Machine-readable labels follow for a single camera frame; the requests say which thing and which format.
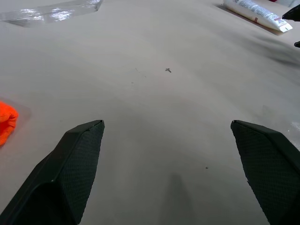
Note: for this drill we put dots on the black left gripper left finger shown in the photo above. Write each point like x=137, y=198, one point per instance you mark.
x=68, y=173

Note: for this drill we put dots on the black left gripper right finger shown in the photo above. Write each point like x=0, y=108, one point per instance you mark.
x=269, y=168

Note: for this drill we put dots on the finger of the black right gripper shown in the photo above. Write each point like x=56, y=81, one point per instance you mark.
x=293, y=13
x=297, y=44

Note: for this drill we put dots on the clear plastic bag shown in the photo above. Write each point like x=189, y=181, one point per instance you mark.
x=50, y=11

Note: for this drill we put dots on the white cream tube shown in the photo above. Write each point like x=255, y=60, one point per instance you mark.
x=254, y=12

